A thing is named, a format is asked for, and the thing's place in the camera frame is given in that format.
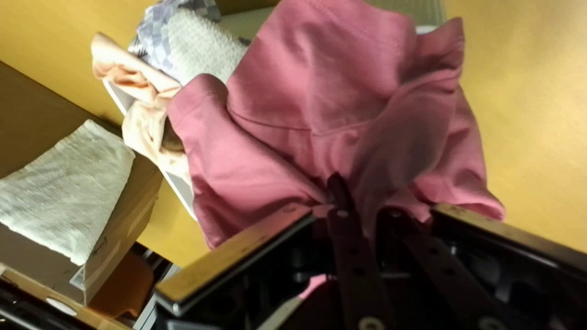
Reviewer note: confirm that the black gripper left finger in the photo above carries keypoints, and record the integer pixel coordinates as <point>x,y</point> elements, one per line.
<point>354,276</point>

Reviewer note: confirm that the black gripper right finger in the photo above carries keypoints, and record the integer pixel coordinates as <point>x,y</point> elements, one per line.
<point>446,281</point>

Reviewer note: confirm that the pink shirt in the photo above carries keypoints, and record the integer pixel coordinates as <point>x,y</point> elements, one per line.
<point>317,103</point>

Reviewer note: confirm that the white terry towel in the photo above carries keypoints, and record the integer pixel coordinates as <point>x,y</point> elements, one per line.
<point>202,46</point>

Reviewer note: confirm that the white waffle towel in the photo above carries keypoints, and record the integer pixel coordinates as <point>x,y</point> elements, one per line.
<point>66,189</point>

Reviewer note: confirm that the cardboard box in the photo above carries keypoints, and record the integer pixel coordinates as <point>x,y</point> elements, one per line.
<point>121,232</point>

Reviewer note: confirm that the peach cloth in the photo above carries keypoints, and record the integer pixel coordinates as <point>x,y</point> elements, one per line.
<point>143,122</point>

